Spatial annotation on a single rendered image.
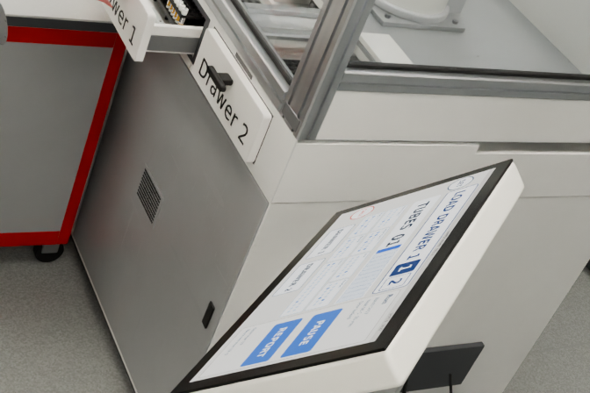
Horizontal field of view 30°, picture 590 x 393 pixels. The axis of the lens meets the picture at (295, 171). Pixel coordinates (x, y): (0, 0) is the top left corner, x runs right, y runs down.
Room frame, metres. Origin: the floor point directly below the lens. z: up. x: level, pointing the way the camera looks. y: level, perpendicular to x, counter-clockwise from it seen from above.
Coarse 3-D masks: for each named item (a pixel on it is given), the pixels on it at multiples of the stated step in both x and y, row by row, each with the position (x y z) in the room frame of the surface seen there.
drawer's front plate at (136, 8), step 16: (112, 0) 1.99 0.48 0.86; (128, 0) 1.94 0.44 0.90; (144, 0) 1.91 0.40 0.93; (112, 16) 1.98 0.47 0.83; (128, 16) 1.92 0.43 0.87; (144, 16) 1.87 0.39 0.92; (128, 32) 1.91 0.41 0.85; (144, 32) 1.86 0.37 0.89; (128, 48) 1.89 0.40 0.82; (144, 48) 1.87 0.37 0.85
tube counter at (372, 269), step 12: (396, 240) 1.21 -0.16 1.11; (384, 252) 1.19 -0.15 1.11; (396, 252) 1.17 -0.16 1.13; (372, 264) 1.15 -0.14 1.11; (384, 264) 1.14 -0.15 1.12; (360, 276) 1.12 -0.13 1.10; (372, 276) 1.11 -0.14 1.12; (348, 288) 1.10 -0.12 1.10; (360, 288) 1.09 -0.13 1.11; (336, 300) 1.07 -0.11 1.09; (348, 300) 1.06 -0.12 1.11
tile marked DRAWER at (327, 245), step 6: (342, 228) 1.35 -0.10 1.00; (348, 228) 1.34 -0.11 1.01; (330, 234) 1.34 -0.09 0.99; (336, 234) 1.33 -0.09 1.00; (342, 234) 1.32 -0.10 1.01; (324, 240) 1.32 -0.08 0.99; (330, 240) 1.31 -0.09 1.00; (336, 240) 1.30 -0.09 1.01; (318, 246) 1.31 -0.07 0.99; (324, 246) 1.30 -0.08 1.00; (330, 246) 1.29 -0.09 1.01; (336, 246) 1.28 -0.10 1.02; (312, 252) 1.29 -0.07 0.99; (318, 252) 1.28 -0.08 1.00; (324, 252) 1.27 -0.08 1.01; (330, 252) 1.26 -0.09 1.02; (306, 258) 1.27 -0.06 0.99
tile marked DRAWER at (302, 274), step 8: (304, 264) 1.25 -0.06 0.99; (312, 264) 1.23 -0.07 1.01; (320, 264) 1.22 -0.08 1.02; (296, 272) 1.22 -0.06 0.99; (304, 272) 1.21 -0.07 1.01; (312, 272) 1.20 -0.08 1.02; (288, 280) 1.20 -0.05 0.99; (296, 280) 1.19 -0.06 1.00; (304, 280) 1.18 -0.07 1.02; (280, 288) 1.18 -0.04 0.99; (288, 288) 1.17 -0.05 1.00; (296, 288) 1.16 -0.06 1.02; (272, 296) 1.16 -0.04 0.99
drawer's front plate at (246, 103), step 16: (208, 32) 1.90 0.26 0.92; (208, 48) 1.88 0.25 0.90; (224, 48) 1.86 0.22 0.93; (208, 64) 1.87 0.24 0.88; (224, 64) 1.83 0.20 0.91; (240, 80) 1.77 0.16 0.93; (208, 96) 1.84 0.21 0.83; (224, 96) 1.80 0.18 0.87; (240, 96) 1.76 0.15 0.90; (256, 96) 1.74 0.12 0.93; (224, 112) 1.78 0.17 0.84; (240, 112) 1.74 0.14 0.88; (256, 112) 1.71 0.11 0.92; (240, 128) 1.73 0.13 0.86; (256, 128) 1.69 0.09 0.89; (240, 144) 1.72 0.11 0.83; (256, 144) 1.69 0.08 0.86
